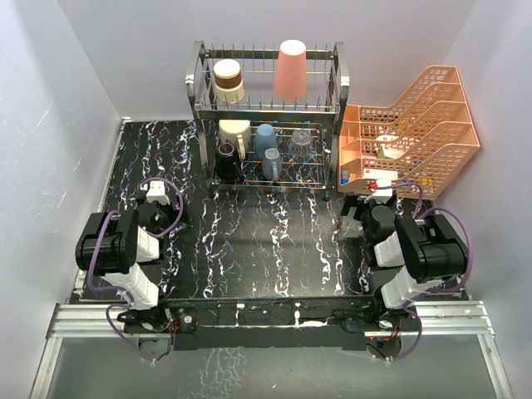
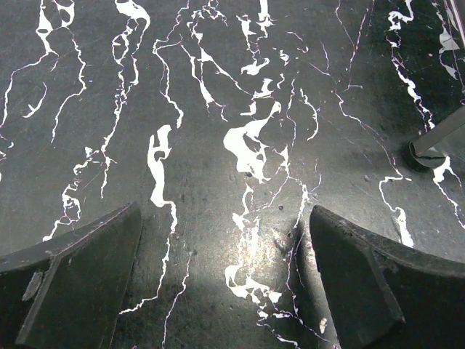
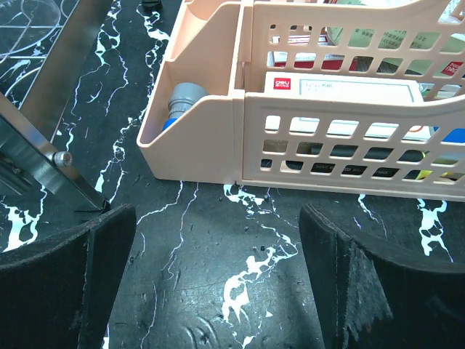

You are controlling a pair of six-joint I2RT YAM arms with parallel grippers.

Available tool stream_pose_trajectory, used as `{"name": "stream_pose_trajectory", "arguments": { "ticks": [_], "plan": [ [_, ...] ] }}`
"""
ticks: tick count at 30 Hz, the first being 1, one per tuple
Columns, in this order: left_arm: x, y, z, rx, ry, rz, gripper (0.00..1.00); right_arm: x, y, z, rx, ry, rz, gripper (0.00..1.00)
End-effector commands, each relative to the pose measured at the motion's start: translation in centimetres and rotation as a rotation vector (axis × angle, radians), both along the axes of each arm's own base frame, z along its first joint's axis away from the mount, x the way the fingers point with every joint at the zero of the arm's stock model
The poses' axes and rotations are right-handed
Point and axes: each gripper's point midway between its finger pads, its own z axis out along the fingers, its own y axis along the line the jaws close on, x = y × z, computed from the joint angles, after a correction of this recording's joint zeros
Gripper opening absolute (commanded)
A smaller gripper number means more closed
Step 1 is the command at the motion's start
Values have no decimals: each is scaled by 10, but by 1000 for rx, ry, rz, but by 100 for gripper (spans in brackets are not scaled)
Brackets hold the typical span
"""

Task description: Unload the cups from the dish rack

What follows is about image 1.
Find black mug white inside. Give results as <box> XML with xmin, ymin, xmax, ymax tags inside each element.
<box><xmin>214</xmin><ymin>141</ymin><xmax>244</xmax><ymax>184</ymax></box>

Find clear glass cup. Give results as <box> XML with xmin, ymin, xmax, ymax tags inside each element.
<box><xmin>288</xmin><ymin>130</ymin><xmax>313</xmax><ymax>162</ymax></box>

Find grey-blue mug with handle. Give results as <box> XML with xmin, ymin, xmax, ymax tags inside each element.
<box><xmin>262</xmin><ymin>147</ymin><xmax>283</xmax><ymax>182</ymax></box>

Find cream ceramic mug green inside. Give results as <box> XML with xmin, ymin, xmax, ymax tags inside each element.
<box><xmin>219</xmin><ymin>120</ymin><xmax>251</xmax><ymax>160</ymax></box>

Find light blue plastic cup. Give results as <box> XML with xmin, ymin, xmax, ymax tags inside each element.
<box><xmin>254</xmin><ymin>124</ymin><xmax>277</xmax><ymax>159</ymax></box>

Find tall pink plastic cup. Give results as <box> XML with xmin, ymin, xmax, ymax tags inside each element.
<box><xmin>273</xmin><ymin>39</ymin><xmax>307</xmax><ymax>101</ymax></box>

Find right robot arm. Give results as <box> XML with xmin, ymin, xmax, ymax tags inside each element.
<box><xmin>341</xmin><ymin>195</ymin><xmax>474</xmax><ymax>332</ymax></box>

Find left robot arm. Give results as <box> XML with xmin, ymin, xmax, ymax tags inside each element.
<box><xmin>75</xmin><ymin>199</ymin><xmax>190</xmax><ymax>333</ymax></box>

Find steel two-tier dish rack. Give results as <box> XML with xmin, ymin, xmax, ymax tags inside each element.
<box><xmin>185</xmin><ymin>41</ymin><xmax>350</xmax><ymax>200</ymax></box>

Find items in organizer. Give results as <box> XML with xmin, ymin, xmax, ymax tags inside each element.
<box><xmin>340</xmin><ymin>133</ymin><xmax>433</xmax><ymax>187</ymax></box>

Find orange plastic file organizer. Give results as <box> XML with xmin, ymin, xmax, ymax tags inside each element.
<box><xmin>337</xmin><ymin>65</ymin><xmax>480</xmax><ymax>200</ymax></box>

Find cream and brown cup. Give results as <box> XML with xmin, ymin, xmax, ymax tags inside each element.
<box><xmin>214</xmin><ymin>59</ymin><xmax>244</xmax><ymax>104</ymax></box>

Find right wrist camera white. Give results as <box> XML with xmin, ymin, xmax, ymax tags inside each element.
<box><xmin>368</xmin><ymin>180</ymin><xmax>393</xmax><ymax>203</ymax></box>

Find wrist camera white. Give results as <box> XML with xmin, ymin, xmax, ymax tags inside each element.
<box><xmin>368</xmin><ymin>180</ymin><xmax>393</xmax><ymax>203</ymax></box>
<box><xmin>145</xmin><ymin>180</ymin><xmax>170</xmax><ymax>205</ymax></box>

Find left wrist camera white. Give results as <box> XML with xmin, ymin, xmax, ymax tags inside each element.
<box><xmin>145</xmin><ymin>180</ymin><xmax>170</xmax><ymax>205</ymax></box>

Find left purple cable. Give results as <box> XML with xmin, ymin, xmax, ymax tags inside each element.
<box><xmin>86</xmin><ymin>177</ymin><xmax>185</xmax><ymax>362</ymax></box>

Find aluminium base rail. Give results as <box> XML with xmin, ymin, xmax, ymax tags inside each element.
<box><xmin>31</xmin><ymin>296</ymin><xmax>513</xmax><ymax>398</ymax></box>

